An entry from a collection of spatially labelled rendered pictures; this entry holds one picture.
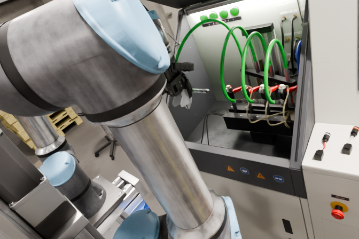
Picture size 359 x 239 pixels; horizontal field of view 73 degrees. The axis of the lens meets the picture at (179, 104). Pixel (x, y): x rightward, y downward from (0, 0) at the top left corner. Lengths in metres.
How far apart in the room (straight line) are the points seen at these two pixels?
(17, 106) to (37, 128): 0.70
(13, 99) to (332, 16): 0.88
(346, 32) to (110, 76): 0.82
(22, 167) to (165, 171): 0.37
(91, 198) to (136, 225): 0.46
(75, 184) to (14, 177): 0.35
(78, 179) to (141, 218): 0.45
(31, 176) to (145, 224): 0.28
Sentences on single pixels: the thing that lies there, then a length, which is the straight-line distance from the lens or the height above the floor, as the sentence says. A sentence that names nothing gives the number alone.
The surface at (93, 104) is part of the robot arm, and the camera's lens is 0.28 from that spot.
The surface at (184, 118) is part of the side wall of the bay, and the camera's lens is 1.38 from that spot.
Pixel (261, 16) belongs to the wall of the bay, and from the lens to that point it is 1.26.
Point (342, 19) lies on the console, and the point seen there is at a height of 1.34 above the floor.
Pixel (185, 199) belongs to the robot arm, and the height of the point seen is 1.37.
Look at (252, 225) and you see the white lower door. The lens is 1.45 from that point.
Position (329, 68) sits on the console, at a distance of 0.99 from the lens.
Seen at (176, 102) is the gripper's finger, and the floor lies 1.26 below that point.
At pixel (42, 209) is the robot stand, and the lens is 0.69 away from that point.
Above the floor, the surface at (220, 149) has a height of 0.95.
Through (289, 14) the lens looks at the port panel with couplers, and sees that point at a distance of 1.22.
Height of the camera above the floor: 1.67
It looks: 28 degrees down
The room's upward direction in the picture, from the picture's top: 24 degrees counter-clockwise
